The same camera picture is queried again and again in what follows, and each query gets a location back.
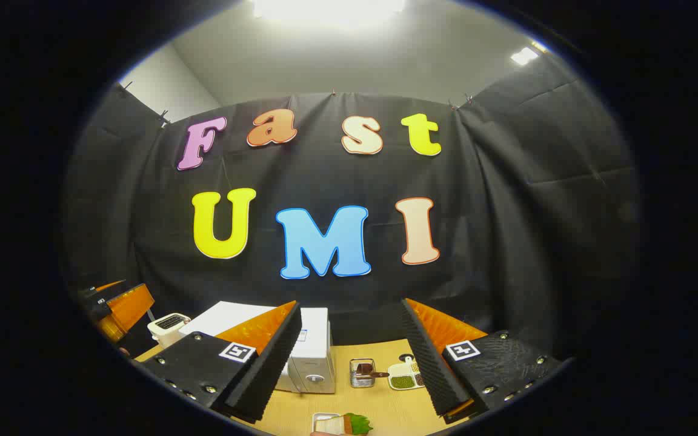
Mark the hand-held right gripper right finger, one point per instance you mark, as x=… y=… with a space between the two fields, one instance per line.
x=431 y=363

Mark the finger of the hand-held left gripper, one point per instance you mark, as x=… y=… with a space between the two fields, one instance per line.
x=131 y=309
x=109 y=284

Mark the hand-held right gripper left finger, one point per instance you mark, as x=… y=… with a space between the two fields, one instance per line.
x=270 y=363

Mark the white microwave oven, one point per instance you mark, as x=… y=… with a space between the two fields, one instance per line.
x=315 y=339

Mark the sandwich with lettuce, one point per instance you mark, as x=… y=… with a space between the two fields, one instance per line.
x=340 y=425

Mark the white divided plate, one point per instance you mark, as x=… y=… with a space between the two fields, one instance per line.
x=402 y=381

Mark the white toaster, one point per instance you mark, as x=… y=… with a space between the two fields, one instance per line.
x=167 y=330

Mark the white rectangular tray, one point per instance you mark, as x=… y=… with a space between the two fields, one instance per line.
x=319 y=418

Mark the black backdrop cloth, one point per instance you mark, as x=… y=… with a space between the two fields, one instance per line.
x=506 y=212

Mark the small ceiling light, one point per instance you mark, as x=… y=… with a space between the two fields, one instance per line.
x=525 y=56

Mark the large ceiling light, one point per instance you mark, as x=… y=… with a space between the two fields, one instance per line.
x=331 y=9

